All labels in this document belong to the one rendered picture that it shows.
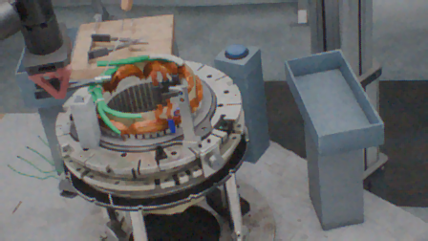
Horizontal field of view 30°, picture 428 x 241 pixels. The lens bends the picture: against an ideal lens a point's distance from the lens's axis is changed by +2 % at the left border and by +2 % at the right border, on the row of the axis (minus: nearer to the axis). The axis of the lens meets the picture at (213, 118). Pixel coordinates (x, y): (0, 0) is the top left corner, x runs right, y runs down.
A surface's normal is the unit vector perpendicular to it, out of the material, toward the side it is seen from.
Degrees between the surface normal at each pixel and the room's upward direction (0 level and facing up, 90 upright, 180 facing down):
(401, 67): 0
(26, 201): 0
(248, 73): 90
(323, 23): 90
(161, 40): 0
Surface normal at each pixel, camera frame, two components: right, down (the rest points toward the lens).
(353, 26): 0.67, 0.36
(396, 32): -0.12, -0.81
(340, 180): 0.15, 0.56
